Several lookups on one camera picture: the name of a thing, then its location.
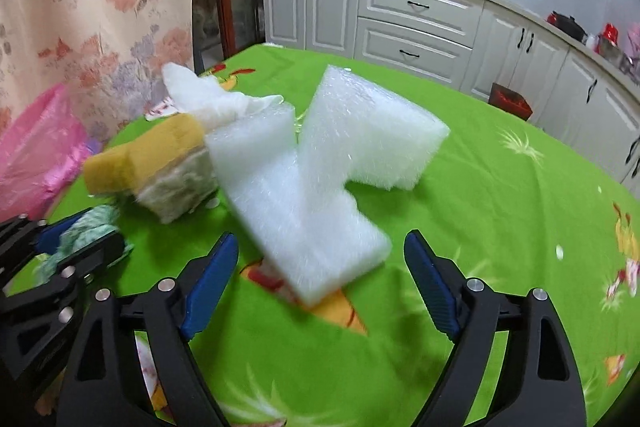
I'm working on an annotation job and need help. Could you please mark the white lower cabinets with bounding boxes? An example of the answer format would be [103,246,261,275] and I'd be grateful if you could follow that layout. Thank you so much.
[264,0,639,192]

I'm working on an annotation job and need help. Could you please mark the steel mixing bowl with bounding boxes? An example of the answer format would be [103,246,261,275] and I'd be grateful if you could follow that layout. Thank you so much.
[597,35,634,74]

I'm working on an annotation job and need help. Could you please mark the pink lined trash bin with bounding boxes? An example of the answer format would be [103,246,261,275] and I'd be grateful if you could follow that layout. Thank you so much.
[1,83,100,220]

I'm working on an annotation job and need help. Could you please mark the white tissue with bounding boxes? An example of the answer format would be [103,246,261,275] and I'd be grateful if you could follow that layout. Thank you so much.
[162,63,283,132]

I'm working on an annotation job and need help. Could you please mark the black red electric pot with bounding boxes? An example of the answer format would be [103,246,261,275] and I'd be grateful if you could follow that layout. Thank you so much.
[547,11,587,42]

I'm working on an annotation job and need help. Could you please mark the yellow sponge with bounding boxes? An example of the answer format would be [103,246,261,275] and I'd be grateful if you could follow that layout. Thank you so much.
[82,114,218,225]

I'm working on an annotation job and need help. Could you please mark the white foam block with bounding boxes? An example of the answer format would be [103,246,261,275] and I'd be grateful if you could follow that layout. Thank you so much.
[298,65,450,198]
[205,103,392,307]

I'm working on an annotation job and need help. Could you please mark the green cartoon tablecloth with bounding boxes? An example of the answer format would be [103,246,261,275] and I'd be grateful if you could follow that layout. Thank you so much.
[6,43,640,427]

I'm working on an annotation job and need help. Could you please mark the floral curtain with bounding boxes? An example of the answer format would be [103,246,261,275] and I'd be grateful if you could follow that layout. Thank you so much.
[1,0,193,141]

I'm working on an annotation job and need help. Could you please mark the green white rag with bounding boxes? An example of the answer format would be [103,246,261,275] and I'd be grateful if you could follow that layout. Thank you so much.
[56,204,120,255]

